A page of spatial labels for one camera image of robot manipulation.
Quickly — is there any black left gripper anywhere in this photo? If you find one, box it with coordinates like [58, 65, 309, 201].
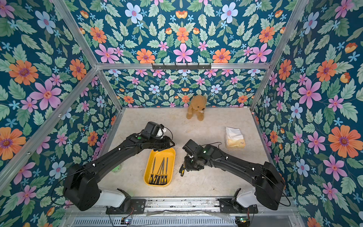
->
[148, 135, 176, 151]

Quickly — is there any yellow plastic storage tray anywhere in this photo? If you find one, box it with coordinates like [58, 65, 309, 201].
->
[144, 148, 176, 187]

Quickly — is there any file tool yellow black handle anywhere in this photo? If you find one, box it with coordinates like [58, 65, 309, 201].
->
[149, 158, 156, 184]

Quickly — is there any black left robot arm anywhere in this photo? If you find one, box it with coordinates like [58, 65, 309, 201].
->
[63, 122, 175, 211]

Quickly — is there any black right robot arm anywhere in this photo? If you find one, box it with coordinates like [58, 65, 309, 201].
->
[182, 140, 285, 211]

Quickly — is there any yellow tissue pack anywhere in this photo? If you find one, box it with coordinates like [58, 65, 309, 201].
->
[226, 127, 246, 148]

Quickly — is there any green lid container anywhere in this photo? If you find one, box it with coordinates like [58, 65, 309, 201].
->
[112, 165, 122, 173]

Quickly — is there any brown teddy bear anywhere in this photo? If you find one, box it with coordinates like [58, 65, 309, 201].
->
[186, 95, 207, 121]

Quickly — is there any white ventilation grille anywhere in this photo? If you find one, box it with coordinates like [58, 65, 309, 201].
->
[71, 216, 237, 227]

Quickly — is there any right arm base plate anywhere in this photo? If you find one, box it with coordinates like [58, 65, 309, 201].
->
[217, 198, 258, 214]

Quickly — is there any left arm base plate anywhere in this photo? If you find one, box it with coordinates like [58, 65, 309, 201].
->
[106, 199, 146, 215]

